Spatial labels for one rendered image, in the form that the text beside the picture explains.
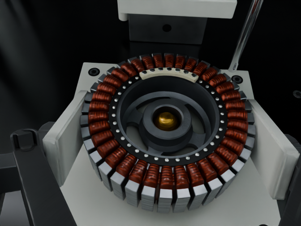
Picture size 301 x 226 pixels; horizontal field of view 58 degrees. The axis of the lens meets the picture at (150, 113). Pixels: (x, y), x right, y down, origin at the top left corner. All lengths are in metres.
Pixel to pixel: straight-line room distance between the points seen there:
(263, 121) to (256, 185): 0.05
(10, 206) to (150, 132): 0.11
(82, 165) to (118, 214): 0.04
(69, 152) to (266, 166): 0.11
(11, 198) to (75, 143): 0.07
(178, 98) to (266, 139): 0.07
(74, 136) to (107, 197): 0.05
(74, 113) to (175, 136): 0.06
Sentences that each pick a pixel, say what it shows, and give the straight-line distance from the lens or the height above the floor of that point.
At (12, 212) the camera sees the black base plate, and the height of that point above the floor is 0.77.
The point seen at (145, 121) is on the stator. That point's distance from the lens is 0.18.
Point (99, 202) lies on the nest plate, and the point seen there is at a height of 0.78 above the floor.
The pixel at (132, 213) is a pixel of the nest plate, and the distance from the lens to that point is 0.18.
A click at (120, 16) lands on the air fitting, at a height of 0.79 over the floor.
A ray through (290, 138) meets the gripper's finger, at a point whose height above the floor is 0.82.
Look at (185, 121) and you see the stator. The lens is 0.18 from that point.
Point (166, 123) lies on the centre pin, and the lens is 0.18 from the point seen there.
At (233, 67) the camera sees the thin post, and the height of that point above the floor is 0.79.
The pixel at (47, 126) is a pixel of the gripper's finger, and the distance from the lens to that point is 0.17.
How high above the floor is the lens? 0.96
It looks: 55 degrees down
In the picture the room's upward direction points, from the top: 2 degrees clockwise
